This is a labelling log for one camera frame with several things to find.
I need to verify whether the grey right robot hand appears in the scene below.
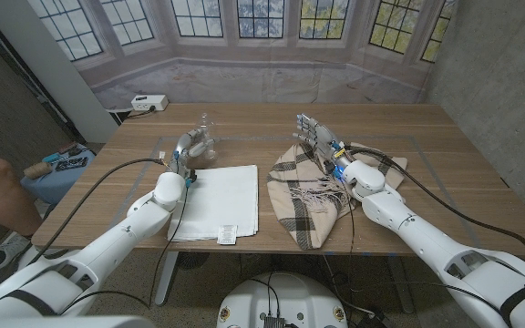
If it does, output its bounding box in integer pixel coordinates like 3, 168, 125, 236
292, 113, 354, 169

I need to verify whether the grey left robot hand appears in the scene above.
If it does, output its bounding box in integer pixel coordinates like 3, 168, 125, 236
170, 127, 216, 177

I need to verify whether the beige plaid cloth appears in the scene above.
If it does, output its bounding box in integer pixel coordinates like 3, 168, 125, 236
265, 140, 409, 251

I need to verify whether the folded white cloth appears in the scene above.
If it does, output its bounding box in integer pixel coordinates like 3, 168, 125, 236
167, 164, 261, 243

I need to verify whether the white power strip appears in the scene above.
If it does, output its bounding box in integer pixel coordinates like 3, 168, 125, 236
129, 94, 170, 113

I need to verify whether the printed window backdrop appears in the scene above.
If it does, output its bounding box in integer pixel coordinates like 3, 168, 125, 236
25, 0, 458, 111

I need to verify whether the small white paper label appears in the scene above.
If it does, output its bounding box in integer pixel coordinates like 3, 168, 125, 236
216, 223, 239, 246

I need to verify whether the grey table leg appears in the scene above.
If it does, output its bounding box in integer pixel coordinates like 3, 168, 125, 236
384, 254, 417, 315
154, 251, 180, 307

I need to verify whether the blue stool with tools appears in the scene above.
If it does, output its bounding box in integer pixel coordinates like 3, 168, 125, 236
19, 144, 98, 207

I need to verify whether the brown twine roll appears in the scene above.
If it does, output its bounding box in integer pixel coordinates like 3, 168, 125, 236
23, 160, 53, 180

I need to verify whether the white pillar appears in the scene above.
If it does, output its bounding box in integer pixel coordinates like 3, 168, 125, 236
0, 0, 120, 143

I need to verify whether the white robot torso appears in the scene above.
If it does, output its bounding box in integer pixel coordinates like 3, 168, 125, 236
216, 272, 350, 328

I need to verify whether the person's bare leg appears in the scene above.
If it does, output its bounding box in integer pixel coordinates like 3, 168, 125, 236
0, 146, 45, 237

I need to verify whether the thick black cable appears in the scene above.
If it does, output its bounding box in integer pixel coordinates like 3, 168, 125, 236
27, 157, 169, 266
348, 145, 525, 282

